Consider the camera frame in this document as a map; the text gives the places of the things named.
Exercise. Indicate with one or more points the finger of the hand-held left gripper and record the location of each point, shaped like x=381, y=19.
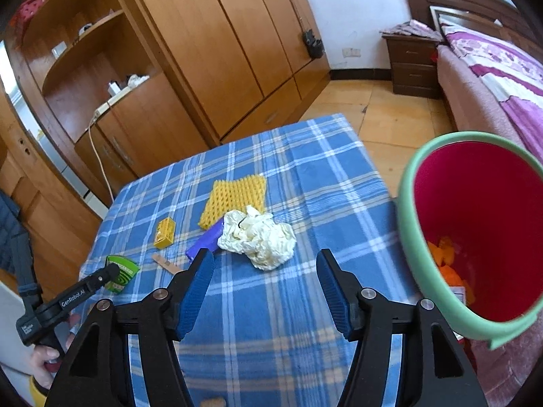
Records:
x=85, y=290

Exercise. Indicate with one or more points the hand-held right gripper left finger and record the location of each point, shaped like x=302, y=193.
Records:
x=195, y=292

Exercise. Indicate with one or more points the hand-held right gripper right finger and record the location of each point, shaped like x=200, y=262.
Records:
x=335, y=294

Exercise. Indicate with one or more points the tan adhesive bandage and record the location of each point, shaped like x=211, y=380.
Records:
x=165, y=263

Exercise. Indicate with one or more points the green cardboard box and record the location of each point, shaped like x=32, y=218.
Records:
x=123, y=271

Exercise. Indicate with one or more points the purple wrapper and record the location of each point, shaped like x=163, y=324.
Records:
x=203, y=243

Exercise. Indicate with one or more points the small yellow box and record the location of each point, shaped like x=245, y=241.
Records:
x=165, y=233

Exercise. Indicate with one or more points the white plastic bag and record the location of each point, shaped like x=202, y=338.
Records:
x=258, y=237

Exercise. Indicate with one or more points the yellow foam net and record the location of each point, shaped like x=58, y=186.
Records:
x=233, y=199

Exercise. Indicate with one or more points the orange foam net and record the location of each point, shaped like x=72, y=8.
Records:
x=452, y=277

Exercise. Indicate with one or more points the red bucket with green rim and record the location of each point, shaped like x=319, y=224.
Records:
x=479, y=220

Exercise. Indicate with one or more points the person's left forearm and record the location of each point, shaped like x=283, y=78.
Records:
x=37, y=396

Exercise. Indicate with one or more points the person's left hand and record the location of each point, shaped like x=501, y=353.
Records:
x=42, y=369

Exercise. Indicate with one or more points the blue plaid blanket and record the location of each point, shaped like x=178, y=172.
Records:
x=275, y=318

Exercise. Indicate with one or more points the wooden door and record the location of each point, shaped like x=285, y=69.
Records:
x=46, y=220

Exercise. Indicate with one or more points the dark jacket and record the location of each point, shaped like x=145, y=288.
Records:
x=10, y=229

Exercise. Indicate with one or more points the wooden shelf cabinet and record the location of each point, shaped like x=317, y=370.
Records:
x=140, y=127

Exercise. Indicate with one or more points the white power strip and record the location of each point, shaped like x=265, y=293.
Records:
x=112, y=104

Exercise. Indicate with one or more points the white charger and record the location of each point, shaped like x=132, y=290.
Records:
x=114, y=89

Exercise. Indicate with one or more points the white tissue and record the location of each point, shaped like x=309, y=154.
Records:
x=138, y=81

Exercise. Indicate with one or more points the dark wooden nightstand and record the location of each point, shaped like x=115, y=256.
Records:
x=413, y=70

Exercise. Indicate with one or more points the wooden wardrobe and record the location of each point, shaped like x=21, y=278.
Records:
x=220, y=42

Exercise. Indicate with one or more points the bed with purple bedding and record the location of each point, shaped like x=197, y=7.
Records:
x=500, y=76

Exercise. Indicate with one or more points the folded pink cloth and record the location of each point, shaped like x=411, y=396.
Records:
x=409, y=29

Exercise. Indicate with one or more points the pink dotted basket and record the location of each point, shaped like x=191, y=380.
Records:
x=32, y=6

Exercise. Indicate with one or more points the dark wooden headboard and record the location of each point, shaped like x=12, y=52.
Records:
x=458, y=2

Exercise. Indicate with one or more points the white switch plate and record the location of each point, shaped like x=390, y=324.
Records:
x=59, y=49

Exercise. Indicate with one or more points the white wall socket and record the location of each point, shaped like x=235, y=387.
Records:
x=351, y=52

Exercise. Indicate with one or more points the black camera bag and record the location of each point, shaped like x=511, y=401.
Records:
x=312, y=44

